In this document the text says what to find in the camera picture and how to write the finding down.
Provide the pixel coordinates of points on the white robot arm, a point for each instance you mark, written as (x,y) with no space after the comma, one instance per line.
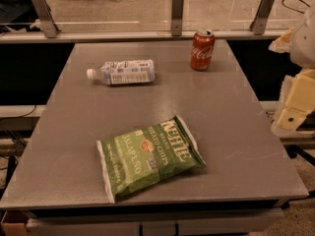
(297,97)

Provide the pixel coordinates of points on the middle metal bracket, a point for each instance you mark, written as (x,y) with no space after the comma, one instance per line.
(176,17)

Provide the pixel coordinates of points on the red cola can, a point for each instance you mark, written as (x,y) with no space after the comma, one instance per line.
(202,49)

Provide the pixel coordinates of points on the blue plastic water bottle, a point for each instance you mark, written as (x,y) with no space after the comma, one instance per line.
(116,73)

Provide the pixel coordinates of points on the right metal bracket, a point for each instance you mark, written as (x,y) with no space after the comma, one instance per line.
(259,23)

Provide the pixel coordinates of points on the green kettle chips bag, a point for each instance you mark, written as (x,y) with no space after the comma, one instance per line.
(137,160)

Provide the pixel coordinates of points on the metal bracket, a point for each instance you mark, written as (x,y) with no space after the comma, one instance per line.
(48,26)
(176,17)
(259,23)

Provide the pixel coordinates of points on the cardboard box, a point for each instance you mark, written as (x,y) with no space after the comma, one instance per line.
(14,223)

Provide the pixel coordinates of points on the left metal bracket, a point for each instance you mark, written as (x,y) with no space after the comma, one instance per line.
(48,26)

